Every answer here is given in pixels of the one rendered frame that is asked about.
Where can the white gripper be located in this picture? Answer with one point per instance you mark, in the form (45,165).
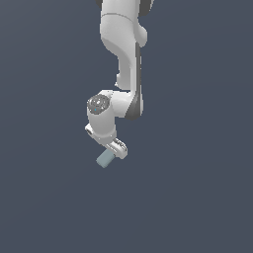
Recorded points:
(110,143)

